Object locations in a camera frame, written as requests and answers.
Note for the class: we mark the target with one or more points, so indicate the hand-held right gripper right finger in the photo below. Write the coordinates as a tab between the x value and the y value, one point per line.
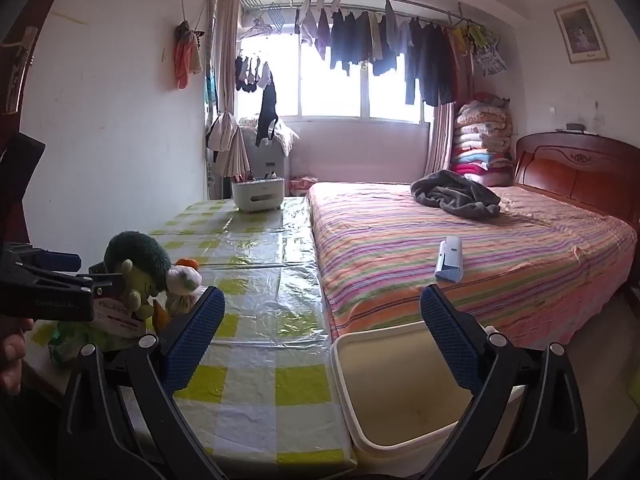
450	340

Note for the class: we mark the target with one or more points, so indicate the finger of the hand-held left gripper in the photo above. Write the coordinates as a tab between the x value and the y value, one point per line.
60	262
100	282

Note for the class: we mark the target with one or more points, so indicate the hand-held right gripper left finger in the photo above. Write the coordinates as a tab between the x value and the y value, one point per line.
200	340

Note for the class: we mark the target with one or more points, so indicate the red and white paper card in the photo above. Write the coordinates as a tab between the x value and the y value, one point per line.
120	317

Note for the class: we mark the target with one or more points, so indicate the green plush toy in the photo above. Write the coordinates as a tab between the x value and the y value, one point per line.
135	255

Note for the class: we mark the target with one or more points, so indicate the white plush toy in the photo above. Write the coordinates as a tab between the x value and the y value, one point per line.
182	282

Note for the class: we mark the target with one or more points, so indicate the small orange peel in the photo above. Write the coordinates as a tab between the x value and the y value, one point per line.
186	263

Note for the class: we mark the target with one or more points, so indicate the cream plastic bin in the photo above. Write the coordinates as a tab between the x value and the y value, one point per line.
400	400

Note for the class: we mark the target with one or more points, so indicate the person's left hand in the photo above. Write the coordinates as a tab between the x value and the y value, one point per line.
11	360

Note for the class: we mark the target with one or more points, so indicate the green plastic wrapper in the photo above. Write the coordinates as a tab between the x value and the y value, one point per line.
70	342

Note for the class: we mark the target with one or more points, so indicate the blue and white box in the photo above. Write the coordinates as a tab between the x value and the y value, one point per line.
450	257

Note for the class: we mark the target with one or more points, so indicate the bed with striped sheet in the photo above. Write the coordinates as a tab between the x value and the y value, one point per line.
400	260

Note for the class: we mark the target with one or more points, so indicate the grey blanket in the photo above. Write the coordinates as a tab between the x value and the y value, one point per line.
450	192

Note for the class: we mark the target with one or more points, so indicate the white utensil holder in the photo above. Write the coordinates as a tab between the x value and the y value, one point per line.
257	194

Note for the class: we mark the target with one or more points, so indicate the dark red door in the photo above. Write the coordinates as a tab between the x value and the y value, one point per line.
15	85

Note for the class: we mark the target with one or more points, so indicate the pink bundle on floor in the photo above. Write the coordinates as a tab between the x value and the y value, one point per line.
302	186

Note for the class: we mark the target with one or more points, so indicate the white appliance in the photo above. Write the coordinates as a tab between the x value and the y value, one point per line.
272	165

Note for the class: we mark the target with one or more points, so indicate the pink straight curtain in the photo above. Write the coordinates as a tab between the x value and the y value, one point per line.
442	135

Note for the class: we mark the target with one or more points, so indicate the stack of folded quilts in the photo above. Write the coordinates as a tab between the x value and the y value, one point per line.
482	135

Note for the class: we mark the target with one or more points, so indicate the wooden headboard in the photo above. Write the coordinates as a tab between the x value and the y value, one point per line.
575	170

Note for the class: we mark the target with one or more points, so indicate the black hanging garment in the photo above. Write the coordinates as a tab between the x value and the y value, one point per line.
268	110

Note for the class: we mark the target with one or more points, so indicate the orange cloth on hook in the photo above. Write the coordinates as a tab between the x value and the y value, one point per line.
186	55

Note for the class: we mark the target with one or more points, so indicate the small dark item on headboard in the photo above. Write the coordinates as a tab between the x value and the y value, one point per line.
575	127

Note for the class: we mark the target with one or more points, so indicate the hanger with socks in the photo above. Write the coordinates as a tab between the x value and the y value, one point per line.
250	77

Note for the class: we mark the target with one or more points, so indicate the window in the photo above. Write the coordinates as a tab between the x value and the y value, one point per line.
330	90

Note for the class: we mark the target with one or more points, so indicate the pink tied curtain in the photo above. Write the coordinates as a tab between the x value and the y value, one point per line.
227	35

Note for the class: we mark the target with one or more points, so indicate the row of hanging clothes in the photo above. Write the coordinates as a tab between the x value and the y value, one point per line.
430	60

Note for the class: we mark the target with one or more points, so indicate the framed picture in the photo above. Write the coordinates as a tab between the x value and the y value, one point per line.
581	32

